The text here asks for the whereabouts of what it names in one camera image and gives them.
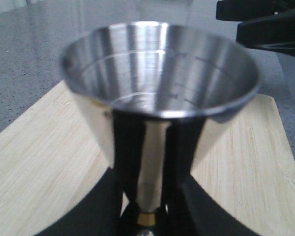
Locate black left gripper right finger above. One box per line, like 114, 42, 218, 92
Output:
166, 173, 258, 236

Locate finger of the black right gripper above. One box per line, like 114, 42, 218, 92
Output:
216, 0, 295, 21
236, 8, 295, 57

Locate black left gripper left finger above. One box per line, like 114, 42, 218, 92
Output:
41, 168, 123, 236

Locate steel double jigger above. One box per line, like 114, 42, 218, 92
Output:
61, 21, 261, 236

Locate wooden cutting board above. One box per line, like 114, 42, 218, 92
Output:
0, 82, 295, 236

